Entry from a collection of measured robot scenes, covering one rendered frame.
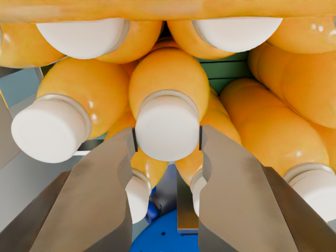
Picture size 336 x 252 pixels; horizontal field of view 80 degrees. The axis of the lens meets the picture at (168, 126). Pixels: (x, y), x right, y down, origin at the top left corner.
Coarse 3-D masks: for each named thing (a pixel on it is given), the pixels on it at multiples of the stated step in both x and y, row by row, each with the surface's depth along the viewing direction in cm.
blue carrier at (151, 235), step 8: (160, 216) 36; (168, 216) 35; (176, 216) 35; (152, 224) 34; (160, 224) 34; (168, 224) 34; (176, 224) 34; (144, 232) 33; (152, 232) 33; (160, 232) 33; (168, 232) 33; (176, 232) 33; (136, 240) 32; (144, 240) 32; (152, 240) 32; (160, 240) 32; (168, 240) 31; (176, 240) 31; (184, 240) 31; (192, 240) 31; (136, 248) 31; (144, 248) 31; (152, 248) 30; (160, 248) 30; (168, 248) 30; (176, 248) 30; (184, 248) 30; (192, 248) 30
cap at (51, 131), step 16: (32, 112) 11; (48, 112) 11; (64, 112) 12; (16, 128) 12; (32, 128) 12; (48, 128) 12; (64, 128) 12; (80, 128) 13; (32, 144) 12; (48, 144) 12; (64, 144) 12; (80, 144) 14; (48, 160) 13; (64, 160) 13
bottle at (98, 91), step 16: (64, 64) 15; (80, 64) 15; (96, 64) 16; (112, 64) 18; (128, 64) 21; (48, 80) 14; (64, 80) 14; (80, 80) 14; (96, 80) 15; (112, 80) 16; (128, 80) 20; (48, 96) 13; (64, 96) 13; (80, 96) 14; (96, 96) 15; (112, 96) 16; (80, 112) 14; (96, 112) 15; (112, 112) 16; (96, 128) 16
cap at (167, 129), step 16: (160, 96) 12; (176, 96) 12; (144, 112) 11; (160, 112) 11; (176, 112) 11; (192, 112) 11; (144, 128) 12; (160, 128) 12; (176, 128) 12; (192, 128) 11; (144, 144) 12; (160, 144) 12; (176, 144) 12; (192, 144) 12
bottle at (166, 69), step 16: (160, 48) 18; (176, 48) 18; (144, 64) 15; (160, 64) 14; (176, 64) 14; (192, 64) 15; (144, 80) 14; (160, 80) 14; (176, 80) 14; (192, 80) 14; (128, 96) 16; (144, 96) 14; (192, 96) 14; (208, 96) 16
